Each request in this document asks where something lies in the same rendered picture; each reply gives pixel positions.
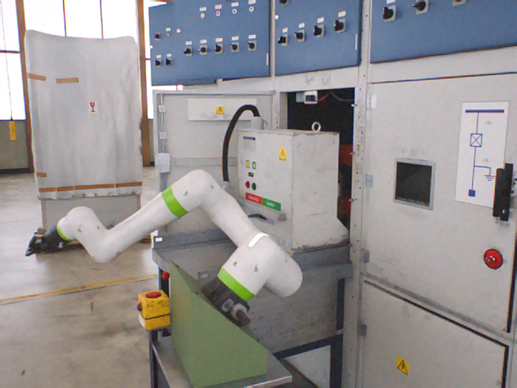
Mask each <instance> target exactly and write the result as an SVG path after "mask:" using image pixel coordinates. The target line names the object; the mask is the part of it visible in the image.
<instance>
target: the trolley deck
mask: <svg viewBox="0 0 517 388"><path fill-rule="evenodd" d="M237 248H238V247H237V246H236V245H235V244H234V243H233V241H230V242H220V243H219V244H214V245H207V246H197V247H192V248H186V249H176V250H170V251H164V252H158V253H156V252H155V251H154V250H153V248H152V261H153V262H154V263H156V264H157V265H158V266H160V267H161V269H162V270H163V271H164V272H168V273H170V264H169V259H170V260H171V261H173V262H174V263H175V264H177V265H178V266H180V267H181V269H182V270H184V271H186V272H187V273H188V274H189V275H190V276H192V277H193V278H195V279H196V280H197V281H198V272H200V271H204V270H209V269H214V268H219V267H222V266H223V265H224V264H225V262H226V261H227V260H228V259H229V257H230V256H231V255H232V254H233V253H234V251H236V250H237ZM348 277H352V263H350V262H346V263H338V264H334V265H329V266H322V267H318V268H313V269H309V270H305V271H302V283H301V286H300V287H303V286H310V285H313V284H318V283H325V282H328V281H332V280H337V279H344V278H348ZM269 293H270V292H269V291H268V290H267V289H266V288H264V287H263V286H262V288H261V289H260V290H259V291H258V292H257V293H256V295H255V296H254V297H257V296H265V295H268V294H269Z"/></svg>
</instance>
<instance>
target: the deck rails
mask: <svg viewBox="0 0 517 388"><path fill-rule="evenodd" d="M155 238H162V240H159V241H155ZM230 241H232V240H231V239H230V238H229V237H228V236H227V235H226V234H225V233H224V232H223V231H222V230H221V229H220V228H214V229H201V230H196V231H189V232H177V233H170V234H164V235H157V236H153V250H154V251H155V252H156V253H158V252H164V251H170V250H176V249H186V248H192V247H197V246H207V245H214V244H219V243H224V242H230ZM348 255H349V247H348V246H344V247H339V248H334V249H326V250H321V251H316V252H310V253H302V254H298V255H293V256H291V257H292V258H293V259H294V260H295V261H296V262H297V263H298V265H299V266H300V268H301V271H305V270H309V269H313V268H318V267H322V266H329V265H334V264H338V263H346V262H348ZM220 270H221V267H219V268H214V269H209V270H204V271H200V272H198V281H199V282H200V283H201V284H202V285H203V284H206V283H208V282H210V281H212V280H213V279H214V278H215V277H216V276H217V275H218V274H219V272H220ZM203 274H208V277H205V278H201V275H203Z"/></svg>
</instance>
